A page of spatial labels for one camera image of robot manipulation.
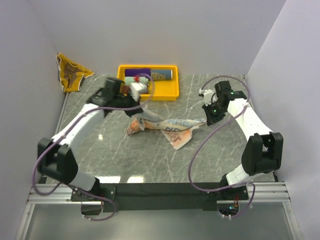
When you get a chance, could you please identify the aluminium frame rail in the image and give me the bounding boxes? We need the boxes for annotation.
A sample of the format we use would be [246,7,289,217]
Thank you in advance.
[26,182,292,204]

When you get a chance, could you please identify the purple rolled towel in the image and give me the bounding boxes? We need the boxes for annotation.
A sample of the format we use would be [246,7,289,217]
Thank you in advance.
[124,68,151,77]

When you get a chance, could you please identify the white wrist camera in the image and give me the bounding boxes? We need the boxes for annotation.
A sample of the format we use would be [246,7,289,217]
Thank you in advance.
[198,88,216,106]
[129,82,149,102]

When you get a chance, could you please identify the blue lettered rolled towel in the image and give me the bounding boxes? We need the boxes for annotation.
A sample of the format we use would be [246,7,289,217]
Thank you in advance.
[150,69,173,81]

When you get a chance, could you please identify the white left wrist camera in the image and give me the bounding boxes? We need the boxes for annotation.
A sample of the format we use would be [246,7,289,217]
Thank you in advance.
[129,82,149,102]

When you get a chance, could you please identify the brown rolled towel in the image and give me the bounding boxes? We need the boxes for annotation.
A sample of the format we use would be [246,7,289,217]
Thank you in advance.
[120,85,148,94]

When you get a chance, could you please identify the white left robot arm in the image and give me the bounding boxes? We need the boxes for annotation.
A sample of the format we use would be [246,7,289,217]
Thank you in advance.
[34,77,147,201]

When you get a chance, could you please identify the mint green rolled towel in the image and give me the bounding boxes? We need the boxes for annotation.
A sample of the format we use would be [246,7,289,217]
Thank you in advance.
[124,76,149,86]

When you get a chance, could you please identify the crumpled yellow brown towel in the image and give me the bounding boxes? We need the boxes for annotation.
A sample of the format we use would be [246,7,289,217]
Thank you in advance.
[56,53,95,93]

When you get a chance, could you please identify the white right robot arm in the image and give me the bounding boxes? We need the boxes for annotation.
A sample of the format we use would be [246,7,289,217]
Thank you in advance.
[199,81,284,200]

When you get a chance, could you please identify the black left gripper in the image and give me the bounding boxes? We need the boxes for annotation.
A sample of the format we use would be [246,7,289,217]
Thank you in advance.
[113,89,144,118]

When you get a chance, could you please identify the yellow plastic tray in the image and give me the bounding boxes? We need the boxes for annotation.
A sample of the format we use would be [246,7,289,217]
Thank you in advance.
[117,64,180,101]

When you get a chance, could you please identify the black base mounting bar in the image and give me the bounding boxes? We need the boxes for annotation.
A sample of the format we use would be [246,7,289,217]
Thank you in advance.
[70,182,250,217]

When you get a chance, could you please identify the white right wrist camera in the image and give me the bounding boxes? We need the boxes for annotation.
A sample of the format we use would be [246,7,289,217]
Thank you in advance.
[198,88,216,106]

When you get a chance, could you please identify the striped rabbit print towel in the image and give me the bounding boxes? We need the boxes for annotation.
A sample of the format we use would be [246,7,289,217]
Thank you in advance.
[126,109,207,150]

